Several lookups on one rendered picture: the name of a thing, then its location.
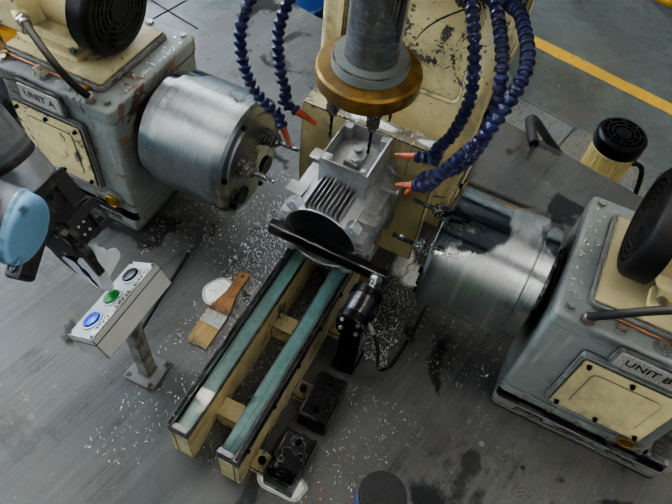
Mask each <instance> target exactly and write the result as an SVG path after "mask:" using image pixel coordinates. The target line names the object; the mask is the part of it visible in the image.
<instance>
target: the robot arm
mask: <svg viewBox="0 0 672 504"><path fill-rule="evenodd" d="M96 205H97V207H98V208H99V209H100V210H101V212H102V213H103V214H104V215H105V216H106V218H105V219H104V220H103V221H102V219H103V218H102V217H101V215H100V214H99V215H94V216H93V214H92V213H93V212H94V211H93V210H92V209H93V208H94V207H95V206H96ZM101 221H102V222H101ZM112 221H113V220H112V219H111V218H110V217H109V216H108V214H107V213H106V212H105V211H104V209H103V208H102V207H101V206H100V205H99V203H98V202H97V201H96V200H95V198H94V197H93V196H86V195H85V194H84V193H83V192H82V190H81V189H80V188H79V187H78V185H77V184H76V183H75V182H74V181H73V179H72V178H71V177H70V176H69V175H68V173H67V172H66V171H65V170H64V169H63V167H58V168H57V169H56V168H55V167H54V165H53V164H52V163H51V162H50V160H49V159H48V158H47V157H46V156H45V154H44V153H43V152H42V151H41V150H40V148H39V147H38V146H37V145H36V144H35V143H34V142H33V141H32V140H31V139H30V137H29V136H28V135H27V134H26V133H25V131H24V130H23V129H22V128H21V127H20V125H19V124H18V123H17V122H16V121H15V119H14V118H13V117H12V116H11V115H10V113H9V112H8V111H7V110H6V109H5V107H4V106H3V105H2V104H1V103H0V262H1V263H2V264H5V265H6V264H7V267H6V270H5V273H4V274H5V276H6V277H8V278H11V279H15V280H19V281H24V282H32V281H34V280H35V277H36V274H37V271H38V268H39V265H40V261H41V258H42V255H43V252H44V248H45V245H46V246H47V247H48V248H49V249H50V250H51V251H52V252H53V253H54V254H55V255H56V257H57V258H59V259H60V260H61V261H62V262H63V263H64V264H65V265H67V266H68V267H69V268H70V269H72V270H73V271H74V272H75V273H76V274H79V275H80V276H81V277H82V278H84V279H85V280H86V281H88V282H89V283H91V284H92V285H94V286H95V287H97V288H99V289H102V290H106V291H113V290H114V286H113V283H112V281H111V277H110V276H111V274H112V272H113V270H114V268H115V266H116V264H117V263H118V261H119V259H120V252H119V250H118V249H116V248H111V249H109V250H106V249H105V248H104V247H99V246H98V245H96V244H90V245H87V244H88V243H89V242H90V241H91V240H92V239H95V238H96V237H97V236H98V235H99V234H100V233H101V231H102V230H104V229H105V228H106V227H107V226H108V225H109V224H110V223H111V222H112ZM100 222H101V223H100Z"/></svg>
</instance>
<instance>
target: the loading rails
mask: <svg viewBox="0 0 672 504"><path fill-rule="evenodd" d="M316 267H317V266H316V262H314V264H312V260H310V262H309V258H308V257H307V258H306V259H305V255H304V254H303V256H302V257H301V252H300V251H299V250H298V249H290V248H289V247H288V248H287V250H286V251H285V253H284V254H283V255H282V257H281V258H280V260H279V261H278V263H277V264H276V266H275V267H274V268H273V270H272V271H271V273H270V274H269V276H268V277H267V279H266V280H265V281H264V283H263V284H262V286H261V287H260V289H259V290H258V292H257V293H256V294H255V296H254V297H253V299H252V300H251V302H250V303H249V305H248V306H247V307H246V309H245V310H244V312H243V313H242V315H241V316H240V318H239V319H238V320H237V322H236V323H235V325H234V326H233V328H232V329H231V330H230V332H229V333H228V335H227V336H226V338H225V339H224V341H223V342H222V343H221V345H220V346H219V348H218V349H217V351H216V352H215V354H214V355H213V356H212V358H211V359H210V361H209V362H208V364H207V365H206V367H205V368H204V369H203V371H202V372H201V374H200V375H199V377H198V378H197V380H196V381H195V382H194V384H193V385H192V387H191V388H190V390H189V391H188V393H187V394H186V395H185V397H184V398H183V400H182V401H181V403H180V404H179V406H178V407H177V408H176V410H175V411H174V413H173V414H172V416H171V417H170V419H169V420H168V421H167V423H166V425H167V428H168V430H169V433H170V435H171V438H172V441H173V443H174V446H175V448H176V449H178V450H180V451H182V452H183V453H185V454H187V455H189V456H190V457H192V458H194V457H195V455H196V454H197V452H198V451H199V449H200V448H201V446H202V444H203V443H204V441H205V440H206V438H207V437H208V435H209V434H210V432H211V430H212V429H213V427H214V426H215V424H216V423H217V421H218V422H220V423H222V424H223V425H225V426H227V427H229V428H231V429H232V431H231V432H230V434H229V436H228V437H227V439H226V440H225V442H224V444H223V445H222V447H219V448H218V450H217V456H218V460H219V464H220V469H221V473H222V474H223V475H225V476H226V477H228V478H230V479H232V480H234V481H236V482H237V483H239V484H241V483H242V481H243V480H244V478H245V476H246V474H247V473H248V471H249V469H250V470H251V471H253V472H255V473H256V474H258V475H260V476H262V477H263V472H264V470H265V468H266V466H267V465H268V463H269V461H270V459H271V457H272V456H273V455H272V454H270V453H268V452H267V451H265V450H263V449H262V447H263V445H264V443H265V442H266V440H267V438H268V437H269V435H270V433H271V431H272V430H273V428H274V426H275V424H276V423H277V421H278V419H279V418H280V416H281V414H282V412H283V411H284V409H285V407H286V405H287V404H288V402H289V400H290V399H291V397H292V398H293V399H295V400H297V401H299V402H301V403H303V401H304V399H305V397H306V396H307V394H308V392H309V390H310V388H311V387H312V385H313V384H312V383H310V382H308V381H306V380H304V379H302V378H303V376H304V374H305V373H306V371H307V369H308V367H309V366H310V364H311V362H312V361H313V359H314V357H315V355H316V354H317V352H318V350H319V348H320V347H321V345H322V343H323V342H324V340H325V338H326V336H327V335H329V336H331V337H333V338H335V339H337V340H339V334H340V333H339V332H338V331H337V329H338V325H337V323H336V321H335V316H336V315H337V313H338V311H339V309H340V308H342V307H343V306H344V304H345V302H346V300H347V299H348V297H349V292H350V291H351V289H352V287H353V285H354V284H356V283H358V281H359V280H360V281H362V282H364V283H366V284H367V283H368V281H369V279H368V278H366V277H364V276H362V275H360V274H358V273H355V272H353V271H352V272H351V273H346V274H343V273H342V272H341V271H340V270H339V268H338V267H335V268H334V270H333V271H332V267H330V269H329V271H330V273H329V274H328V276H327V278H326V279H325V281H324V282H323V284H322V286H321V287H320V289H319V290H318V292H317V294H316V295H315V297H314V299H313V300H312V302H311V303H310V305H309V307H308V308H307V310H306V311H305V313H304V315H303V316H302V318H301V320H300V321H298V320H296V319H294V318H292V317H290V316H288V315H286V313H287V312H288V310H289V309H290V307H291V306H292V304H293V303H294V301H295V299H296V298H297V296H298V295H299V293H300V292H301V290H302V289H303V287H304V285H305V284H306V282H307V281H308V279H309V278H310V276H311V275H312V273H313V271H314V270H315V268H316ZM272 336H273V337H275V338H277V339H279V340H281V341H283V342H285V343H286V344H285V345H284V347H283V349H282V350H281V352H280V353H279V355H278V357H277V358H276V360H275V361H274V363H273V365H272V366H271V368H270V369H269V371H268V373H267V374H266V376H265V378H264V379H263V381H262V382H261V384H260V386H259V387H258V389H257V390H256V392H255V394H254V395H253V397H252V398H251V400H250V402H249V403H248V405H247V406H245V405H244V404H242V403H240V402H238V401H236V400H234V399H232V398H233V396H234V395H235V393H236V391H237V390H238V388H239V387H240V385H241V384H242V382H243V381H244V379H245V377H246V376H247V374H248V373H249V371H250V370H251V368H252V367H253V365H254V363H255V362H256V360H257V359H258V357H259V356H260V354H261V352H262V351H263V349H264V348H265V346H266V345H267V343H268V342H269V340H270V338H271V337H272Z"/></svg>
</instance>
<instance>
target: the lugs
mask: <svg viewBox="0 0 672 504"><path fill-rule="evenodd" d="M399 169H400V167H399V166H398V165H397V163H396V162H395V160H394V159H393V160H390V161H389V162H388V164H386V168H385V171H386V173H387V174H388V176H389V177H390V176H394V175H396V174H397V173H398V171H399ZM303 202H304V201H303V199H302V198H301V197H300V196H299V195H298V194H297V195H293V196H290V197H289V199H288V200H287V201H286V203H285V204H286V206H287V207H288V208H289V209H290V210H291V211H293V210H297V209H299V208H300V206H301V205H302V204H303ZM344 230H345V231H346V232H347V234H348V235H349V236H350V238H353V237H358V236H359V235H360V233H361V231H362V230H363V228H362V227H361V226H360V224H359V223H358V222H357V220H352V221H348V223H347V224H346V226H345V228H344ZM284 242H285V244H286V245H287V246H288V247H289V248H290V249H297V248H296V247H295V246H294V245H293V244H292V243H290V242H288V241H286V240H284ZM338 268H339V270H340V271H341V272H342V273H343V274H346V273H351V272H352V271H351V270H349V269H347V268H345V267H338Z"/></svg>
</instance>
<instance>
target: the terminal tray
mask: <svg viewBox="0 0 672 504"><path fill-rule="evenodd" d="M349 123H351V124H352V126H348V124H349ZM367 129H368V128H367V127H365V126H362V125H360V124H357V123H355V122H352V121H350V120H348V119H347V120H346V122H345V123H344V124H343V126H342V127H341V129H340V130H339V131H338V133H337V134H336V135H335V137H334V138H333V139H332V141H331V142H330V143H329V145H328V146H327V147H326V149H325V150H324V152H323V153H322V154H321V156H320V157H319V167H318V181H320V180H321V179H322V177H323V176H324V175H325V180H326V178H327V177H328V176H329V181H330V180H331V178H332V177H333V183H334V182H335V180H336V179H338V182H337V184H339V182H340V181H341V180H342V186H343V185H344V183H345V182H346V188H347V187H348V186H349V184H350V190H352V189H353V187H355V188H354V193H356V192H357V190H359V192H358V196H359V197H360V198H361V199H362V200H364V199H365V200H367V196H369V195H370V191H371V192H372V189H373V187H375V183H377V182H378V179H380V176H381V175H382V174H383V171H385V168H386V164H388V162H389V157H390V151H391V146H392V142H393V138H392V137H389V136H387V135H384V134H382V133H379V132H377V131H376V132H375V133H373V135H372V141H371V147H370V152H369V154H367V153H366V150H367V149H368V148H367V144H368V143H369V140H368V139H369V133H370V132H369V131H368V130H367ZM383 138H387V139H388V140H387V141H384V140H383ZM326 154H330V157H326ZM363 169H366V170H367V172H366V173H364V172H362V170H363Z"/></svg>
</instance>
